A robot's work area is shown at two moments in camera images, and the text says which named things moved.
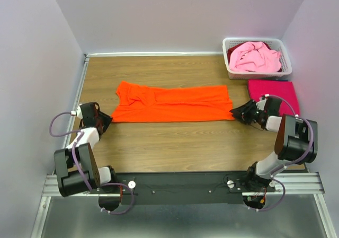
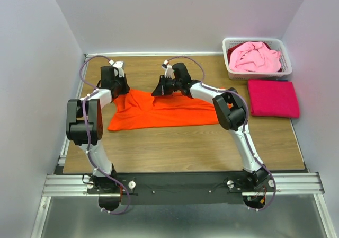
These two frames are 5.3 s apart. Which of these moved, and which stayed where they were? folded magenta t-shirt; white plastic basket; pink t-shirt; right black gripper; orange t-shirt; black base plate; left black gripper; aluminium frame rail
Moved: orange t-shirt; left black gripper; right black gripper
Stayed: black base plate; folded magenta t-shirt; white plastic basket; pink t-shirt; aluminium frame rail
